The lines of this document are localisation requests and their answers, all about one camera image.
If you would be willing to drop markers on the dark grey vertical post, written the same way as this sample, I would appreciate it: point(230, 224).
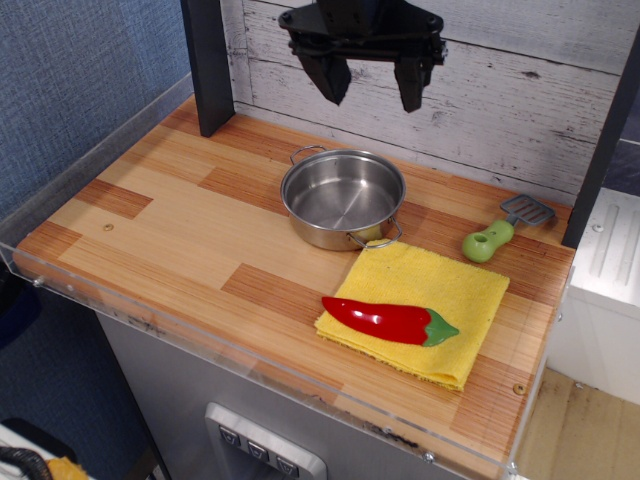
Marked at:
point(206, 43)

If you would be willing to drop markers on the green handled toy spatula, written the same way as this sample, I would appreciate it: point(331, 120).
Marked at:
point(480, 247)

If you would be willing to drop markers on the yellow object bottom left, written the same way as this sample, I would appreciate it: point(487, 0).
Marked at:
point(64, 469)

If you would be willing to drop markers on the clear acrylic guard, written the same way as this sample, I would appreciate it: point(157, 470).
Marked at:
point(186, 239)

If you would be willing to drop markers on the yellow folded cloth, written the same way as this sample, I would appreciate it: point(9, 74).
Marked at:
point(466, 296)

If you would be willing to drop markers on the silver dispenser panel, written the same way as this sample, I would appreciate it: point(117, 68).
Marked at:
point(256, 452)

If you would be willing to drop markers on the white side cabinet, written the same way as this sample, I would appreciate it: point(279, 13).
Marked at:
point(595, 340)

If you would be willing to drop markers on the silver steel pot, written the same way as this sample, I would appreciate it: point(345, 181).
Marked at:
point(343, 199)

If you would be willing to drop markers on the grey toy fridge cabinet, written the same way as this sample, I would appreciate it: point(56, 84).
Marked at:
point(307, 410)

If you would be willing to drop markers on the red toy chili pepper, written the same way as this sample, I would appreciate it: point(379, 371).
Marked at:
point(404, 324)

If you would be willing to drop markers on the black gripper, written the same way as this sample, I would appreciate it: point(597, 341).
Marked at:
point(325, 33)

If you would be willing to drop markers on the dark right vertical post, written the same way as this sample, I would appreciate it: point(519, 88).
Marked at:
point(605, 147)

